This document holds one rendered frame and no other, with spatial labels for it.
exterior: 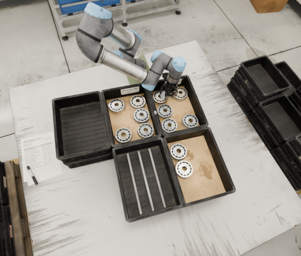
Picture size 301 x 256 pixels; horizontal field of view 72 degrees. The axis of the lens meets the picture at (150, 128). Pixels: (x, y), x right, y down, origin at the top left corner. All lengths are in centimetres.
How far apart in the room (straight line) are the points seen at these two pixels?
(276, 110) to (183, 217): 144
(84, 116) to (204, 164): 82
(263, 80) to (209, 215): 143
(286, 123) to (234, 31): 170
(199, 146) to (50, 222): 99
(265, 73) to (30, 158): 216
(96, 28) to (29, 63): 203
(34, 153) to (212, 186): 115
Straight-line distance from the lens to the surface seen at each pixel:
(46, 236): 144
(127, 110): 140
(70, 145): 136
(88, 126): 138
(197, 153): 133
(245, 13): 388
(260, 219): 154
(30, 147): 159
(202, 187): 128
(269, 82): 234
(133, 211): 122
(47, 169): 150
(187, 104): 146
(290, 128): 231
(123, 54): 144
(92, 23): 108
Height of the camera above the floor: 204
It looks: 65 degrees down
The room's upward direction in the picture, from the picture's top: 8 degrees clockwise
